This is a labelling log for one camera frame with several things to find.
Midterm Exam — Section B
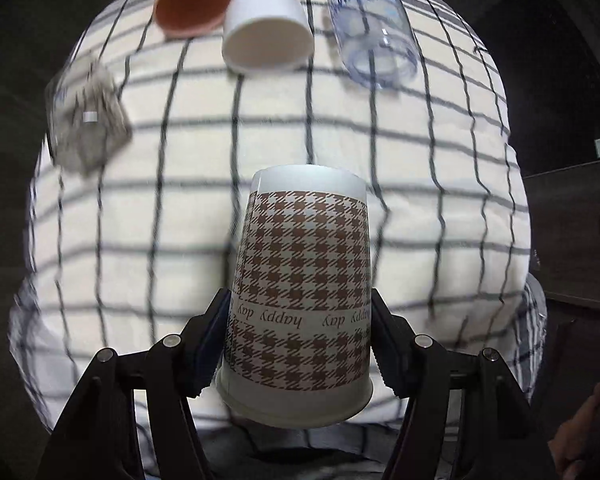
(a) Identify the brown houndstooth paper cup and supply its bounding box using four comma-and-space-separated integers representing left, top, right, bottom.
215, 165, 373, 428

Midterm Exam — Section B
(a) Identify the clear blue-print plastic cup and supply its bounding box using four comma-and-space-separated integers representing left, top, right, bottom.
327, 0, 419, 89

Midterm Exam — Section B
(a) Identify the white plastic cup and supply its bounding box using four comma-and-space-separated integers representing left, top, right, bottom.
222, 0, 314, 75

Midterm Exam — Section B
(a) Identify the person right hand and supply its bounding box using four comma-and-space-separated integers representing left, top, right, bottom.
548, 382, 600, 479

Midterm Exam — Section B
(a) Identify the black white checked cloth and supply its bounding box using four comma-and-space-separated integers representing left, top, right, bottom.
9, 0, 554, 479

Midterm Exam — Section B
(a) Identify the square clear glass jar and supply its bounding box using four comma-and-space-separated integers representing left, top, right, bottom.
45, 54, 132, 177

